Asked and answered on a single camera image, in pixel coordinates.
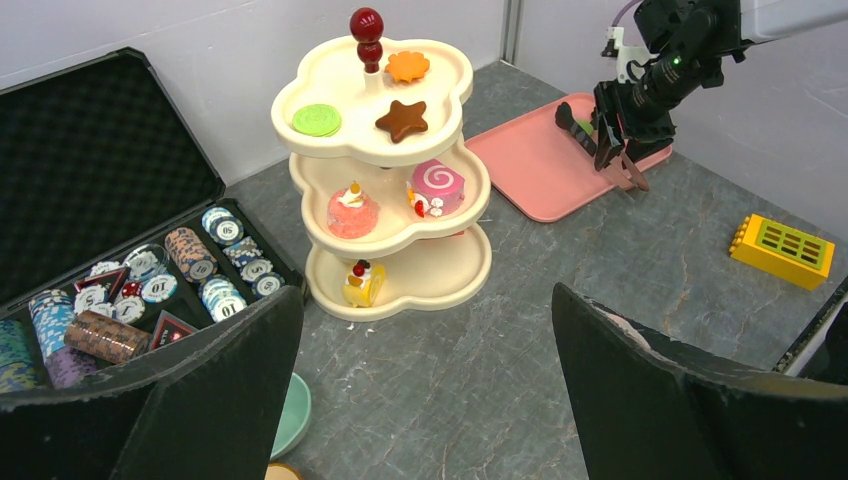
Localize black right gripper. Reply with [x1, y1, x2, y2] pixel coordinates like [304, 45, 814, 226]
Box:
[593, 66, 676, 171]

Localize cream three-tier serving stand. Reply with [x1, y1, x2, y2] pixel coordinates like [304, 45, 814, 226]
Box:
[270, 7, 492, 322]

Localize yellow roll cake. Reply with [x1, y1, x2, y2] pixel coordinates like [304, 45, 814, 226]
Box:
[342, 259, 387, 308]

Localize pink cupcake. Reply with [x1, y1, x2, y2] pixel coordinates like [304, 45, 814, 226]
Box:
[327, 181, 380, 239]

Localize pink plastic tray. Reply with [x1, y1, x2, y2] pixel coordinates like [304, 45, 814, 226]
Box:
[465, 93, 637, 223]

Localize green teacup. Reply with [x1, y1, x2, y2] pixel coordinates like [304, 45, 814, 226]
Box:
[270, 373, 313, 459]

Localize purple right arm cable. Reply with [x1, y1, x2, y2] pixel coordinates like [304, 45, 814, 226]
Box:
[610, 0, 643, 29]

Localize black serving tongs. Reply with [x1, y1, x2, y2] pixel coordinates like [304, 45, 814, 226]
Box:
[554, 102, 650, 192]

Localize black poker chip case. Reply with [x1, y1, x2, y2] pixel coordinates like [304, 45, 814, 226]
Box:
[1, 47, 306, 393]

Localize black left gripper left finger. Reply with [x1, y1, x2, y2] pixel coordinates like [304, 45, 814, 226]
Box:
[1, 287, 304, 479]

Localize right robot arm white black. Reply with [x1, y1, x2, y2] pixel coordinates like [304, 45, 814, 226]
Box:
[593, 1, 847, 170]

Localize yellow toy brick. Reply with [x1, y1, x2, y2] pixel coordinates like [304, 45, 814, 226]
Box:
[728, 214, 835, 291]

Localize orange wooden cup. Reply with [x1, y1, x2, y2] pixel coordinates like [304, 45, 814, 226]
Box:
[264, 463, 303, 480]

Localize orange flower cookie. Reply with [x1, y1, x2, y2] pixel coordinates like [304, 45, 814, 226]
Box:
[384, 51, 430, 83]

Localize green macaron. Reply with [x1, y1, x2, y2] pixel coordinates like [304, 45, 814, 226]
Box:
[576, 120, 594, 135]
[292, 103, 342, 137]

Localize chocolate star cookie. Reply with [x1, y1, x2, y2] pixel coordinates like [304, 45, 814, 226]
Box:
[375, 100, 429, 144]

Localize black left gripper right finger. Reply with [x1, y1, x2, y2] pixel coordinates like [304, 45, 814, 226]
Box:
[551, 284, 847, 479]

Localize pink swirl lollipop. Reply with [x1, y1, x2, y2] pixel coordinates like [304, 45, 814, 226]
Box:
[406, 159, 465, 218]

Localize triangular all-in button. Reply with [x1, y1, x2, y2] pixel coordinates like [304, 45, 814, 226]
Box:
[149, 310, 198, 351]

